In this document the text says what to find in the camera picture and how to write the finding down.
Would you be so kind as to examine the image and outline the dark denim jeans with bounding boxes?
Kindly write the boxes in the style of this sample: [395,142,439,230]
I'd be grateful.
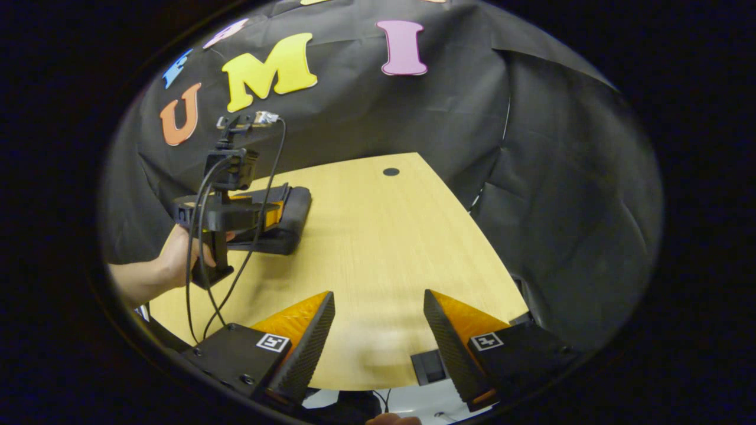
[227,184,312,256]

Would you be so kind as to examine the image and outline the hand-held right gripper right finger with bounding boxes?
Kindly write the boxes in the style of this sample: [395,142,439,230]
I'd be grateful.
[423,289,584,413]

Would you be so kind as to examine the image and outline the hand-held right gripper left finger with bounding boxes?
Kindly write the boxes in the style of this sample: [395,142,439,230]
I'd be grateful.
[182,290,336,408]

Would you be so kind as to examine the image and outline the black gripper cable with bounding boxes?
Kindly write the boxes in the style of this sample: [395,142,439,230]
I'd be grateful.
[184,156,231,345]
[201,117,288,343]

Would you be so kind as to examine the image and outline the small black box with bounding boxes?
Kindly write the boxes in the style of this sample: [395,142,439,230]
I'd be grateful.
[411,349,451,387]

